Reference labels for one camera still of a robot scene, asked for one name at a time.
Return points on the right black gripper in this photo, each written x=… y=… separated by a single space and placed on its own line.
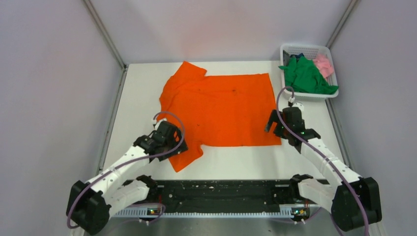
x=274 y=117

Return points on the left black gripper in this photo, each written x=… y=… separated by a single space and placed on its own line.
x=183 y=147

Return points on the orange t shirt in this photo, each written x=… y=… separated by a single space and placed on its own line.
x=217 y=111

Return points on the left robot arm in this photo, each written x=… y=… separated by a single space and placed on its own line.
x=92 y=203

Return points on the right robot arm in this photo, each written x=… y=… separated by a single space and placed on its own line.
x=352 y=200

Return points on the green t shirt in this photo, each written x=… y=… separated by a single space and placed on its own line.
x=303 y=76

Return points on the dark blue t shirt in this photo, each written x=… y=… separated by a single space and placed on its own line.
x=297 y=56

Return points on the pink t shirt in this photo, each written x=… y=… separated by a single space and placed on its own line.
x=323 y=65

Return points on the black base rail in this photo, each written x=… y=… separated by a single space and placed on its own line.
x=229 y=196

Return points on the white cable duct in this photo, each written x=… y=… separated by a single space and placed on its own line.
x=148 y=212

